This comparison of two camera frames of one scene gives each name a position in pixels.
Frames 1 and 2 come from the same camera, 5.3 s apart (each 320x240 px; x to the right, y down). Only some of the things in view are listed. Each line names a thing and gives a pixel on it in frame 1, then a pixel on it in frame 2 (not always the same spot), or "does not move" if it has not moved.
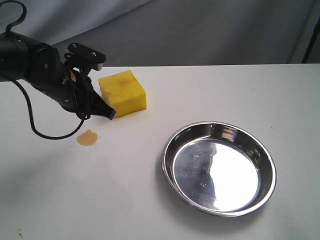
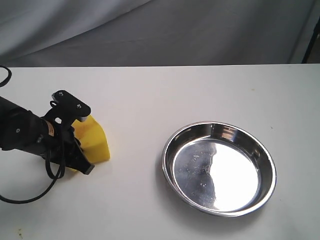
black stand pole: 311,43 does not move
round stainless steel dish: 220,168 does not move
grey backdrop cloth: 169,32 does not move
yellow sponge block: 124,93 → 90,134
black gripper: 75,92 → 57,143
